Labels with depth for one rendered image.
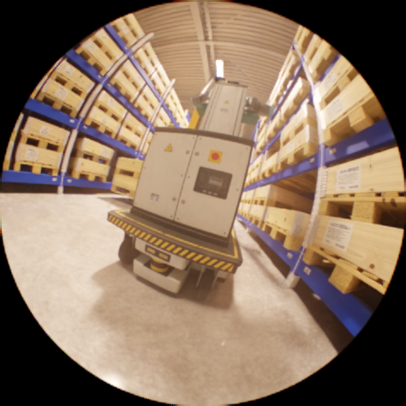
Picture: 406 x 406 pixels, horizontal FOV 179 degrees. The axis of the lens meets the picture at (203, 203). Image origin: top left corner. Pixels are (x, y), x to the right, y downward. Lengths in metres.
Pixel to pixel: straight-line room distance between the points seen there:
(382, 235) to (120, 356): 1.02
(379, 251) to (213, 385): 0.75
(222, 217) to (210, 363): 0.61
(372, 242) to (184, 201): 0.92
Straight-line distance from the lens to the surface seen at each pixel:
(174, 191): 0.63
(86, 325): 0.61
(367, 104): 1.06
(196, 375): 0.55
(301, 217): 1.21
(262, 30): 7.48
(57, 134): 2.37
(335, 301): 0.89
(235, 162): 0.60
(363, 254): 0.76
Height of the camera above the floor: 0.52
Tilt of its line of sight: 3 degrees down
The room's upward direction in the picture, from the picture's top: 15 degrees clockwise
